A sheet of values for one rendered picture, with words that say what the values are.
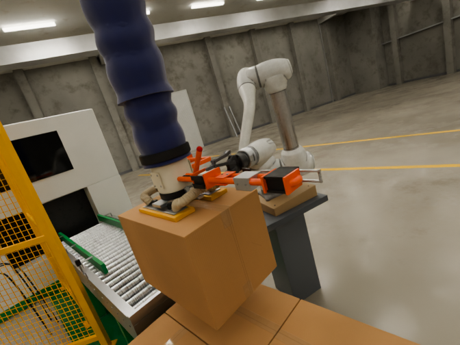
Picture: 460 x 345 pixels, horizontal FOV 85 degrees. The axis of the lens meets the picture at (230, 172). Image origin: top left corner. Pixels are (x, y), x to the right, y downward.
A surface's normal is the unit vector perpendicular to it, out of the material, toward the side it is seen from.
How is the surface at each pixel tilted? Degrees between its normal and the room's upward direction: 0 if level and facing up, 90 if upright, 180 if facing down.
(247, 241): 91
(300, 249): 90
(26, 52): 90
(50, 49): 90
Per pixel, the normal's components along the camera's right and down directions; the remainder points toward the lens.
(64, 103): 0.42, 0.11
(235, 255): 0.69, 0.00
